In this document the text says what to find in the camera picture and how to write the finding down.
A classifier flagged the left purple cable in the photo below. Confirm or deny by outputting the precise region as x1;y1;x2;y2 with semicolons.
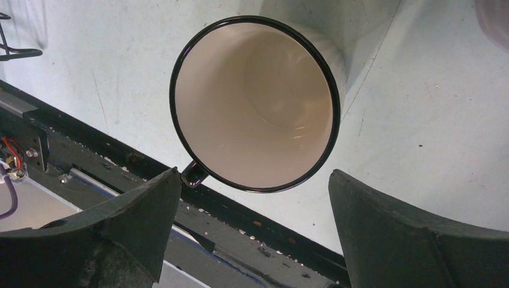
0;163;19;221

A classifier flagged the mauve cup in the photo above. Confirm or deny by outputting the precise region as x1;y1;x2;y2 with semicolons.
474;0;508;53

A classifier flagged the black wire dish rack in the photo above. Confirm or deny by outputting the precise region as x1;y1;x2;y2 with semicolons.
0;11;44;62

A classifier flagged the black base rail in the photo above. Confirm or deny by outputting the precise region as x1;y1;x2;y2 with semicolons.
1;82;351;287

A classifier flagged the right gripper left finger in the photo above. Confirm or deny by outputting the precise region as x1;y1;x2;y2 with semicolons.
1;168;181;287

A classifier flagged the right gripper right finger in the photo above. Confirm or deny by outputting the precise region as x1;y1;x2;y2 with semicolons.
328;170;508;287

